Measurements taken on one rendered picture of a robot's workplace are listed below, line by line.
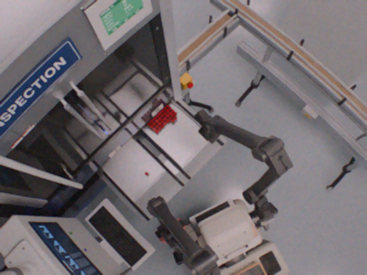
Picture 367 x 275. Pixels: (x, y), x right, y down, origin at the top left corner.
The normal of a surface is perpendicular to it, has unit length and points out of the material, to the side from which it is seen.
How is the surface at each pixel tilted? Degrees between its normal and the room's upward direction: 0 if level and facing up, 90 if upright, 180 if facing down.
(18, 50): 0
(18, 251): 0
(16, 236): 0
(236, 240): 47
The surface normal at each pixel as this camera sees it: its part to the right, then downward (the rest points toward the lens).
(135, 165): -0.04, -0.25
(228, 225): -0.33, -0.77
